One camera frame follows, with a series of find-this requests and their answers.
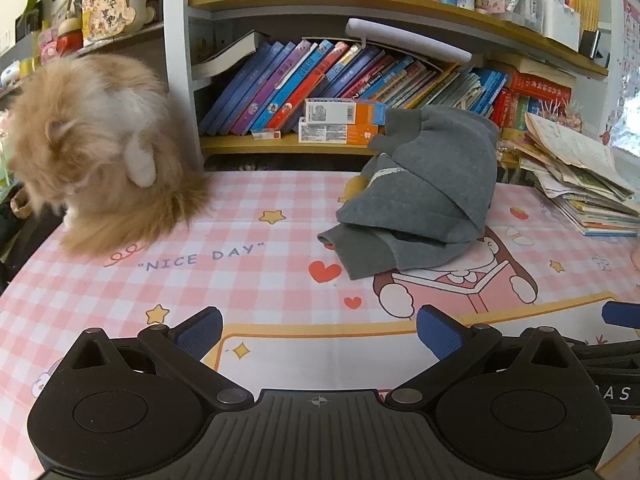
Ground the orange white carton box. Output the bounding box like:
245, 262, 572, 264
305, 99, 387, 126
298, 119, 381, 145

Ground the grey sweatshirt garment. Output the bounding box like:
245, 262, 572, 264
316, 105, 501, 281

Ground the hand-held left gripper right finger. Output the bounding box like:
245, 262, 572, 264
385, 304, 581, 411

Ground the red jar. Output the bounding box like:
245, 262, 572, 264
57, 19, 83, 56

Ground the stack of papers and booklets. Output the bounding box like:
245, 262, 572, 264
515, 112, 640, 237

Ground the row of colourful books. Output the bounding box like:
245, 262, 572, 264
200, 37, 573, 136

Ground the wall poster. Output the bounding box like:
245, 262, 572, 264
620, 0, 640, 136

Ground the small black device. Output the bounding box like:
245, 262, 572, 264
579, 29, 603, 58

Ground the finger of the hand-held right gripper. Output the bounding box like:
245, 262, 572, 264
601, 301, 640, 330
570, 340, 640, 368

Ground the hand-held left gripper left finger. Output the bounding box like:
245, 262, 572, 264
62, 306, 256, 411

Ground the white lamp bar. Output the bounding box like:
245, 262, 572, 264
346, 18, 473, 63

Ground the rabbit figure decoration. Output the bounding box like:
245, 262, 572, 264
80, 0, 156, 43

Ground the pink checked cartoon tablecloth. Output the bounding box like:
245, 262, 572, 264
0, 170, 640, 480

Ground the fluffy orange white cat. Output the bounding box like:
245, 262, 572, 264
7, 52, 211, 258

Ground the white wooden bookshelf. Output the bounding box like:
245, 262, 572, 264
165, 0, 616, 171

